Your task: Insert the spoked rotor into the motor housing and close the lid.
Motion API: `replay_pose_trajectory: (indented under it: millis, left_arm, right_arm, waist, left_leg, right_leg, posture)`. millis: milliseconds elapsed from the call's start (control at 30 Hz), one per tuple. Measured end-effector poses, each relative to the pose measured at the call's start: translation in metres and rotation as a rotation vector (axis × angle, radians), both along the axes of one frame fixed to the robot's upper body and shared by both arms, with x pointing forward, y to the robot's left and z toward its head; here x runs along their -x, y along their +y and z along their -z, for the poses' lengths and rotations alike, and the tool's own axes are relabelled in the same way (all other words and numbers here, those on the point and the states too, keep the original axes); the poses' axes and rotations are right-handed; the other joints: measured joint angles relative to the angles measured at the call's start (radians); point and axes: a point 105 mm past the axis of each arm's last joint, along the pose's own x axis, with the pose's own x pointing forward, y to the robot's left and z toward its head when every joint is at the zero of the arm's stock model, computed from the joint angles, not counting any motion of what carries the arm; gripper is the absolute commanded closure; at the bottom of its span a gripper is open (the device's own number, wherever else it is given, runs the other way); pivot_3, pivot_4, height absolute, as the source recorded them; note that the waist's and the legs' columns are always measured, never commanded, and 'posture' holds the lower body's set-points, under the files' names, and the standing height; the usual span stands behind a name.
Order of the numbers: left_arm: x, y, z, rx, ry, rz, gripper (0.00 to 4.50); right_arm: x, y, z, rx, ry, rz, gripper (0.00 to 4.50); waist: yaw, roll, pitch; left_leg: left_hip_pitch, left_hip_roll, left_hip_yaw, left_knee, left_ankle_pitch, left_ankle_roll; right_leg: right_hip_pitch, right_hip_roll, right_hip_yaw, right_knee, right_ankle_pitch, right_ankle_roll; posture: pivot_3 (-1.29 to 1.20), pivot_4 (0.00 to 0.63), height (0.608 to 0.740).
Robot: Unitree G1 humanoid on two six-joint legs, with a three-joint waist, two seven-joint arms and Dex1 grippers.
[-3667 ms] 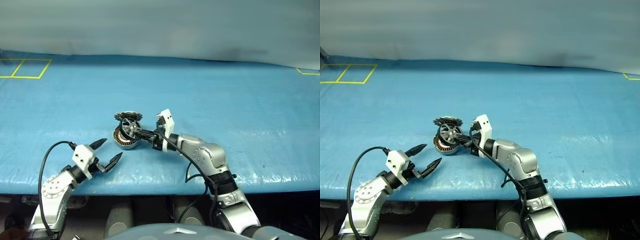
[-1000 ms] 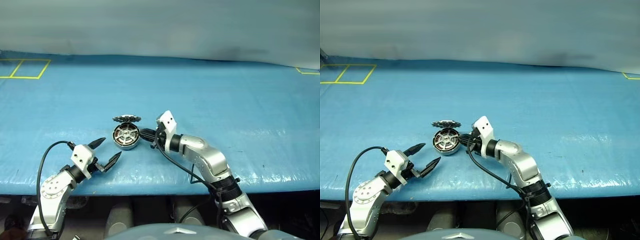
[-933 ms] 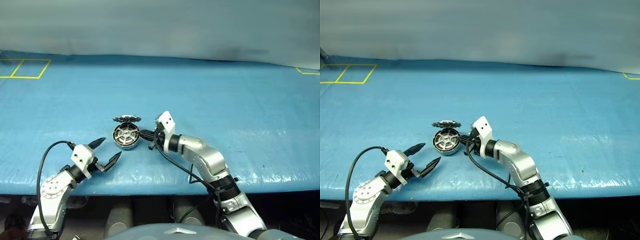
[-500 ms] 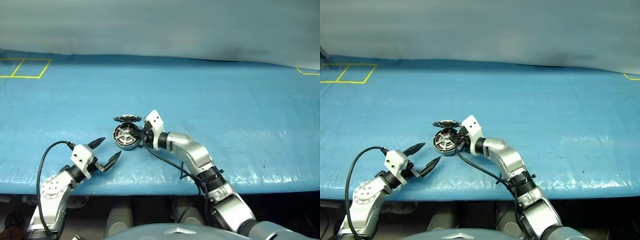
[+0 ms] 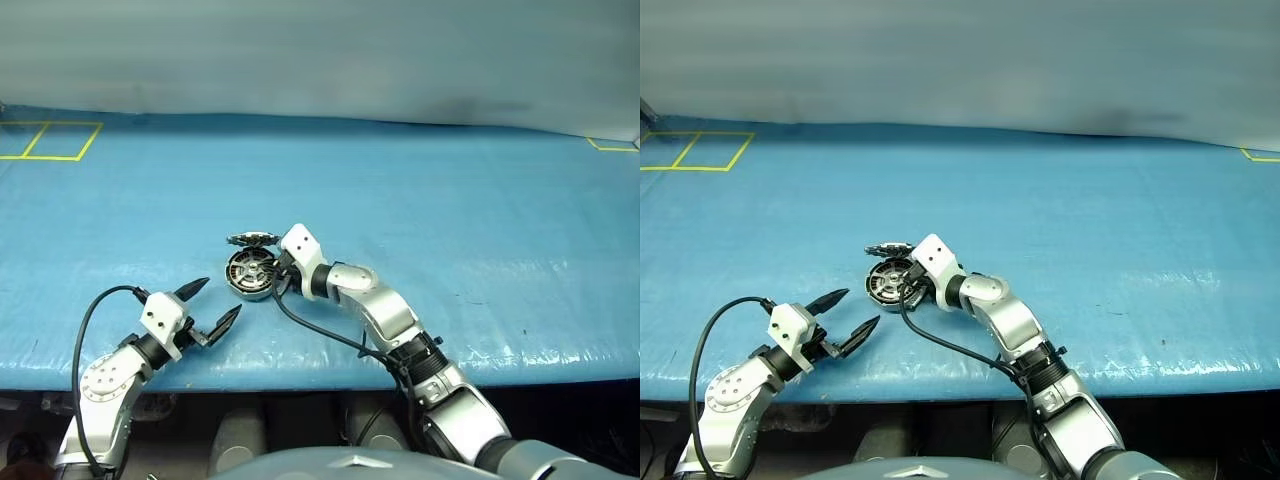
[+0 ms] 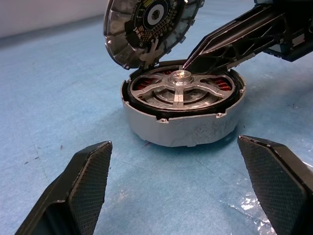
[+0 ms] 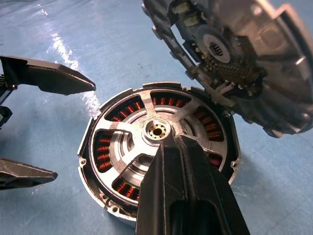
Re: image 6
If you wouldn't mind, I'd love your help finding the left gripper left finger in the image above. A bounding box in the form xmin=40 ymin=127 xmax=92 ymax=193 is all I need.
xmin=14 ymin=140 xmax=113 ymax=235

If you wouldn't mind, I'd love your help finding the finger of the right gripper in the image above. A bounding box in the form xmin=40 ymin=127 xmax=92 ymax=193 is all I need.
xmin=182 ymin=32 xmax=290 ymax=71
xmin=192 ymin=5 xmax=286 ymax=55

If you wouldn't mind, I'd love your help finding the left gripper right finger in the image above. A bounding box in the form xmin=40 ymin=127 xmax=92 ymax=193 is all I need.
xmin=237 ymin=135 xmax=313 ymax=235

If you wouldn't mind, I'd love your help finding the silver spoked rotor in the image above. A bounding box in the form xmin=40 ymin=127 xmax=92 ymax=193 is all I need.
xmin=129 ymin=69 xmax=237 ymax=110

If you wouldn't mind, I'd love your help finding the silver round motor housing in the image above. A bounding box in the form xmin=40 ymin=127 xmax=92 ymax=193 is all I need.
xmin=120 ymin=59 xmax=246 ymax=148

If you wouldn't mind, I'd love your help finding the round motor lid with circuit board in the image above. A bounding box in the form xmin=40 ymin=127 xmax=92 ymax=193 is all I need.
xmin=102 ymin=0 xmax=205 ymax=71

